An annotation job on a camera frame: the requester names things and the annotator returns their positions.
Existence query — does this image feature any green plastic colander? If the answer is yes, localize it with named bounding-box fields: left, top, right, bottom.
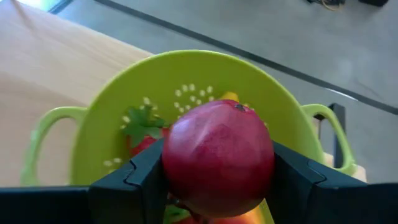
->
left=20, top=49, right=358, bottom=224

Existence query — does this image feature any red strawberry with leaves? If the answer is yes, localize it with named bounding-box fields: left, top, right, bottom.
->
left=121, top=105, right=171, bottom=158

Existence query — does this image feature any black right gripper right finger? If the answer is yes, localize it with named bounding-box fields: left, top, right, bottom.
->
left=266, top=141, right=398, bottom=224

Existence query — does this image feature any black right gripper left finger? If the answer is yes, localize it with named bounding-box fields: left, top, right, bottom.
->
left=0, top=139, right=170, bottom=224

